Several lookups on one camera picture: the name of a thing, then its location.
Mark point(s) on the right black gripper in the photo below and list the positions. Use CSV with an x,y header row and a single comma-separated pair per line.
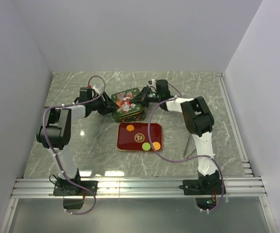
x,y
142,97

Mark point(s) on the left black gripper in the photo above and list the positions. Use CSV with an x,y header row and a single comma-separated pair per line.
x,y
107,106

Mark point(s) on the gold tin lid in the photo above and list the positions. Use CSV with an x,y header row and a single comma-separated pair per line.
x,y
122,99

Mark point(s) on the green cookie tin box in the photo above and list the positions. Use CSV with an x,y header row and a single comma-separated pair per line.
x,y
136,114

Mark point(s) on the brown round cookie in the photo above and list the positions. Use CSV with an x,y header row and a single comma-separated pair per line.
x,y
130,128

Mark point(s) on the metal tweezers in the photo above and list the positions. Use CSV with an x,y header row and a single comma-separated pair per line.
x,y
190,148

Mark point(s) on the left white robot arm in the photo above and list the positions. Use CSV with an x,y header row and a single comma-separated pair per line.
x,y
55,133

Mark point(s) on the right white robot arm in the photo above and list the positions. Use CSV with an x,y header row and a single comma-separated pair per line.
x,y
199,122

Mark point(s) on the dark patterned cookie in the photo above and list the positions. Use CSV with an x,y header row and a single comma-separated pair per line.
x,y
139,138

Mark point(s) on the red rectangular tray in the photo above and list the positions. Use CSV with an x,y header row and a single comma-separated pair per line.
x,y
133,136

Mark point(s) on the lower green round cookie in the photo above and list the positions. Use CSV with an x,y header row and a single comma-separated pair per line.
x,y
146,146

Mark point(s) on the orange waffle round cookie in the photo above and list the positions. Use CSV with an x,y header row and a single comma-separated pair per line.
x,y
156,145

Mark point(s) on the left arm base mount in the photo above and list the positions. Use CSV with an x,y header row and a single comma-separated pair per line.
x,y
86,188

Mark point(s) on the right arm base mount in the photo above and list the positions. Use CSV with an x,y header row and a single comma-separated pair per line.
x,y
190,188

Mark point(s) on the aluminium mounting rail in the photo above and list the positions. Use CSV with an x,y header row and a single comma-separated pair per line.
x,y
146,187

